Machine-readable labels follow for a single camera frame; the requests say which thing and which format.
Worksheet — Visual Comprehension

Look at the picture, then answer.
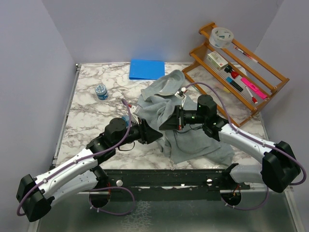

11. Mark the pink highlighter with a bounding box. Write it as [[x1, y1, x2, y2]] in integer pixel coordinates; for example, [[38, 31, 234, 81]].
[[241, 77, 267, 100]]

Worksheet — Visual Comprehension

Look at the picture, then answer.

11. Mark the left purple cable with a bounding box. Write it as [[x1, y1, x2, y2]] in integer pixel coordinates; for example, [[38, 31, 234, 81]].
[[16, 98, 133, 216]]

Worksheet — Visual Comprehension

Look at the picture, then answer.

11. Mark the red white pen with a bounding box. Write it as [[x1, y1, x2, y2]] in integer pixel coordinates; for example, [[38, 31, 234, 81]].
[[234, 46, 258, 63]]

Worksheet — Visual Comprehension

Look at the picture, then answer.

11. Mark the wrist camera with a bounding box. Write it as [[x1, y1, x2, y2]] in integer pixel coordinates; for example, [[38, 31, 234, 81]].
[[174, 87, 187, 108], [130, 104, 142, 124]]

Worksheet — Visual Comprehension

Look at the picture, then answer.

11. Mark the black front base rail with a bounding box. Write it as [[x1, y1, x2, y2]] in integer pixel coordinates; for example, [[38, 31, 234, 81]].
[[89, 169, 250, 204]]

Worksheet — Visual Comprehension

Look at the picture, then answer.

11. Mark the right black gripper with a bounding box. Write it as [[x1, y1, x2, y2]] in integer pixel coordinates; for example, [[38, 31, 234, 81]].
[[159, 105, 207, 131]]

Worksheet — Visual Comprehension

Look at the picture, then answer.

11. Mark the blue black marker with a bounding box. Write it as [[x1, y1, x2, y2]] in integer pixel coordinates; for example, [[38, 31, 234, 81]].
[[226, 76, 243, 92]]

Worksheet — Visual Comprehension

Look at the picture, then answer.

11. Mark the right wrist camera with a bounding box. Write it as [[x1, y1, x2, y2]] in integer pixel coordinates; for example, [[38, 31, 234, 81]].
[[174, 87, 187, 108]]

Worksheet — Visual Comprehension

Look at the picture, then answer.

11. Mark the clear tape roll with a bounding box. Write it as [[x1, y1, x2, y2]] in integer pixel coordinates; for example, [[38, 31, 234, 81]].
[[209, 27, 234, 49]]

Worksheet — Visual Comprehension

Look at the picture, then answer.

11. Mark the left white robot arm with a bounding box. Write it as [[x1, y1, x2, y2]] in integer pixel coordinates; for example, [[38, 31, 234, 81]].
[[16, 118, 163, 222]]

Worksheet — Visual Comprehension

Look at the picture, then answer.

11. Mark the blue binder folder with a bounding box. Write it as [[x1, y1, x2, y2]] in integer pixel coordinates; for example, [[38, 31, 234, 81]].
[[129, 59, 165, 80]]

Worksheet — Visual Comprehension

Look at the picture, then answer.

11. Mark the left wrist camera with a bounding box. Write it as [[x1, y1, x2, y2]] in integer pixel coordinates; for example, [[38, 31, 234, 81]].
[[130, 104, 142, 124]]

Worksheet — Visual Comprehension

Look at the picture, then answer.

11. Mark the blue upright jar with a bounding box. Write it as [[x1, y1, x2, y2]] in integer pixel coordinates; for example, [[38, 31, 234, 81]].
[[95, 84, 108, 101]]

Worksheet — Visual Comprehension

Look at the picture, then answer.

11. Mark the blue lying jar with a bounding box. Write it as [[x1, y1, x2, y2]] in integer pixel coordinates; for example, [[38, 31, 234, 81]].
[[121, 115, 129, 122]]

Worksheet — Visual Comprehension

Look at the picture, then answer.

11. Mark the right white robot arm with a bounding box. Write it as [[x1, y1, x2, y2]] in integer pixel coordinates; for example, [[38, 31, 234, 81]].
[[159, 95, 301, 193]]

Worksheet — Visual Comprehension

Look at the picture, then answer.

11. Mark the small white green box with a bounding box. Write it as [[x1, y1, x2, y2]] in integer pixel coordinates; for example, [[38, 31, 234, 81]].
[[207, 51, 228, 71]]

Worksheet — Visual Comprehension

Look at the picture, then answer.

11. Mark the wooden tiered rack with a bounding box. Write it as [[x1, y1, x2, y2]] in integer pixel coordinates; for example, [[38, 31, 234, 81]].
[[183, 22, 289, 127]]

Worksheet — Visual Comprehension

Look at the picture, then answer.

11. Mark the white red marker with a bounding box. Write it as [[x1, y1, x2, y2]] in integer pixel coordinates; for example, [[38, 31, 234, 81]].
[[245, 86, 258, 104]]

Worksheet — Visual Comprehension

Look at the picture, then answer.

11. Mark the grey zip jacket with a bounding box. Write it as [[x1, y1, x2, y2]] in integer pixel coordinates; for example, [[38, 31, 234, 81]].
[[137, 70, 234, 166]]

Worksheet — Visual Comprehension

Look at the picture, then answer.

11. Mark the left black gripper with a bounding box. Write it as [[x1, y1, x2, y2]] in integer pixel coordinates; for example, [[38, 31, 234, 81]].
[[114, 117, 163, 148]]

